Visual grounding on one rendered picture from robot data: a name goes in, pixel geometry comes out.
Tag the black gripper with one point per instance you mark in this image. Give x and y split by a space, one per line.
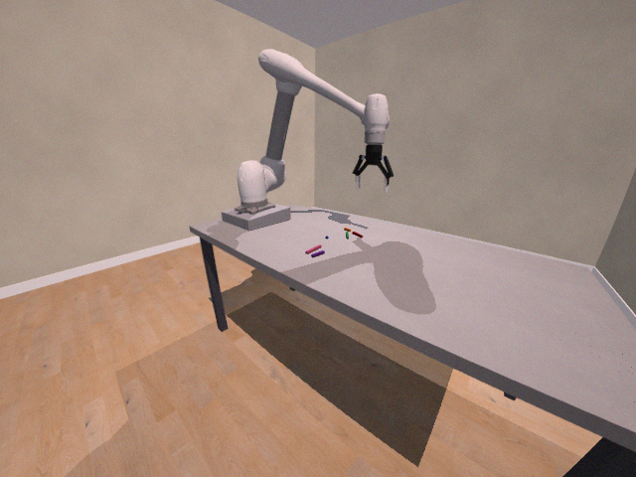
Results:
373 159

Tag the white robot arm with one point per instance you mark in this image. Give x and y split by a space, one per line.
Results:
253 179

